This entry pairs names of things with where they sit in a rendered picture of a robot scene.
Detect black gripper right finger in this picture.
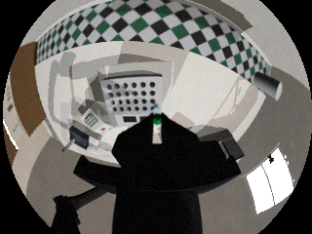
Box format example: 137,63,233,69
161,112,199,143

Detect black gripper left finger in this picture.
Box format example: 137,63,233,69
115,112,154,143

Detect green tube cap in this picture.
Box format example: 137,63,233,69
153,102,161,125

